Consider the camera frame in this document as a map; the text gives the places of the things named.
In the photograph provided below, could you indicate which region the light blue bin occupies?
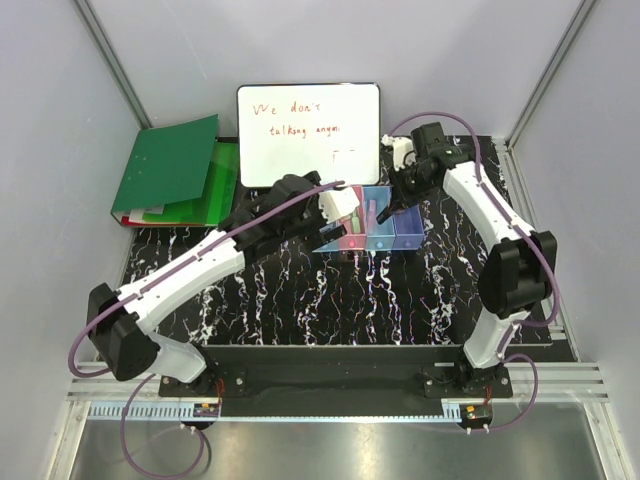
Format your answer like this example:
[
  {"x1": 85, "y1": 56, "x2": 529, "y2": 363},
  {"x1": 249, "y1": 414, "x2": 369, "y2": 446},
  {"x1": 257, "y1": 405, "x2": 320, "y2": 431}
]
[
  {"x1": 363, "y1": 186, "x2": 395, "y2": 251},
  {"x1": 313, "y1": 238, "x2": 340, "y2": 253}
]

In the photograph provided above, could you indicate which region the pink eraser stick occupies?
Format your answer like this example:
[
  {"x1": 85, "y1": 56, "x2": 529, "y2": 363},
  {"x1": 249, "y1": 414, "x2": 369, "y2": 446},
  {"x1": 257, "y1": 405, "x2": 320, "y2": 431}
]
[{"x1": 366, "y1": 199, "x2": 377, "y2": 232}]

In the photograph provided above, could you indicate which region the pink plastic bin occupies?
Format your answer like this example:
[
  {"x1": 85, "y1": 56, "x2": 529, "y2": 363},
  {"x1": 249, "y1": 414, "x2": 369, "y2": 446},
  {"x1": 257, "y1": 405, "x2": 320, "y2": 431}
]
[{"x1": 339, "y1": 186, "x2": 366, "y2": 250}]

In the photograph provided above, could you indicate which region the green highlighter pen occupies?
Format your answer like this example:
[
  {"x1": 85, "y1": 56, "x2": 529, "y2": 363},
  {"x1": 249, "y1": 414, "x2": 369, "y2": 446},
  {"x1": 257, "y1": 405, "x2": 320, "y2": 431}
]
[{"x1": 349, "y1": 215, "x2": 361, "y2": 235}]

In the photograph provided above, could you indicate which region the purple plastic bin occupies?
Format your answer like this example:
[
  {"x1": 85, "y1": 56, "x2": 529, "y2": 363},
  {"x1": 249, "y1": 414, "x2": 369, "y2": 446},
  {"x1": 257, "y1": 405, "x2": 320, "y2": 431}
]
[{"x1": 392, "y1": 205, "x2": 425, "y2": 251}]

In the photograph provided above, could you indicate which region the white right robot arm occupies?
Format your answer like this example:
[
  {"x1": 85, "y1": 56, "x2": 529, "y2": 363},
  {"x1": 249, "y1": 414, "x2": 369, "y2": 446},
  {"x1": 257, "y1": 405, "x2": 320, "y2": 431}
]
[{"x1": 376, "y1": 122, "x2": 558, "y2": 397}]

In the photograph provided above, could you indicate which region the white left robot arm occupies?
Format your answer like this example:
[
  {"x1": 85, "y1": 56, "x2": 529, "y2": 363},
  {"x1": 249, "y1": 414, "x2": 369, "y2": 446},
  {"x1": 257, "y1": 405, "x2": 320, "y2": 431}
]
[{"x1": 79, "y1": 171, "x2": 360, "y2": 396}]

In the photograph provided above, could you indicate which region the green translucent file folder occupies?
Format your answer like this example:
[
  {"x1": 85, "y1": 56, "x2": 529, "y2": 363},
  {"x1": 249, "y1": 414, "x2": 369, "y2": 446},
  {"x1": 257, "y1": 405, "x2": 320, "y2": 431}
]
[{"x1": 142, "y1": 142, "x2": 239, "y2": 226}]

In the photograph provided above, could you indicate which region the white dry-erase board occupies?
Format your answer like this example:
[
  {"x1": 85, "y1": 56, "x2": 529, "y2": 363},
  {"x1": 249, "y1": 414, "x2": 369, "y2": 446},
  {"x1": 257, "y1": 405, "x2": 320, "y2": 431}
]
[{"x1": 236, "y1": 83, "x2": 381, "y2": 188}]

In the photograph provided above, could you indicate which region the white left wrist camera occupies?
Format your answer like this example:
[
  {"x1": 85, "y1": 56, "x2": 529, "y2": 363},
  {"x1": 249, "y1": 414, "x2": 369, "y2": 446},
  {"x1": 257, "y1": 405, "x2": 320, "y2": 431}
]
[{"x1": 318, "y1": 187, "x2": 360, "y2": 223}]

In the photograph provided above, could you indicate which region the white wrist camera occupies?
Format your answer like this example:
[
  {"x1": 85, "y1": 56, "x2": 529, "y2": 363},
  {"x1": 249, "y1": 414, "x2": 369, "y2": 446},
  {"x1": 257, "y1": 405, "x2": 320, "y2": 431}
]
[
  {"x1": 318, "y1": 187, "x2": 360, "y2": 223},
  {"x1": 381, "y1": 135, "x2": 416, "y2": 171}
]

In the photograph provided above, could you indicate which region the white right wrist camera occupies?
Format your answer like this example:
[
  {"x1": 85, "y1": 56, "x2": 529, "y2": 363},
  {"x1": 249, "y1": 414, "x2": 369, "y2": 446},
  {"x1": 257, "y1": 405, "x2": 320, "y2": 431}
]
[{"x1": 381, "y1": 135, "x2": 416, "y2": 171}]

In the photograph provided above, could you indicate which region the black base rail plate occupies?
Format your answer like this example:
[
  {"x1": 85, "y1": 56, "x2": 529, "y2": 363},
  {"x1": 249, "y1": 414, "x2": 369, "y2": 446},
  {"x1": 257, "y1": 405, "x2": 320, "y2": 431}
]
[{"x1": 157, "y1": 343, "x2": 514, "y2": 419}]

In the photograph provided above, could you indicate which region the green ring binder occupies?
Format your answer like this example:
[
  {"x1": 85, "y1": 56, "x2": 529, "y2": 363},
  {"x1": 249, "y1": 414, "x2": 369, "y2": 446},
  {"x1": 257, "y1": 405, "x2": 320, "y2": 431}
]
[{"x1": 111, "y1": 114, "x2": 219, "y2": 225}]

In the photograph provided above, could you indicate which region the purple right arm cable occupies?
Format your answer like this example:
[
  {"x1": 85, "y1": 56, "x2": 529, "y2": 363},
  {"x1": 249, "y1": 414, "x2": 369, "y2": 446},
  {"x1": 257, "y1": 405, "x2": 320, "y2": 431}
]
[{"x1": 387, "y1": 110, "x2": 560, "y2": 435}]

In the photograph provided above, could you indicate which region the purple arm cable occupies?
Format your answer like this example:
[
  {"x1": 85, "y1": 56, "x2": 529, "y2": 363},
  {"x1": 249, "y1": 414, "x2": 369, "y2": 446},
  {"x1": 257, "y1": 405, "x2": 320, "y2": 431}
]
[
  {"x1": 387, "y1": 110, "x2": 560, "y2": 435},
  {"x1": 67, "y1": 179, "x2": 346, "y2": 476}
]

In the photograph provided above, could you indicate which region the aluminium frame rail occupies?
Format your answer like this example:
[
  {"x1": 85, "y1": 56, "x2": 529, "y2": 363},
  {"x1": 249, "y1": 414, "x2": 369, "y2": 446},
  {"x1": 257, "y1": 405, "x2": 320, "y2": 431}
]
[{"x1": 67, "y1": 362, "x2": 609, "y2": 424}]

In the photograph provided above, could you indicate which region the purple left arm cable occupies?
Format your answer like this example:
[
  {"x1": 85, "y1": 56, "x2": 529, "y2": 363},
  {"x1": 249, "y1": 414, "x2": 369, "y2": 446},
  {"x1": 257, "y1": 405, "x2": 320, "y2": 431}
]
[{"x1": 67, "y1": 179, "x2": 346, "y2": 476}]

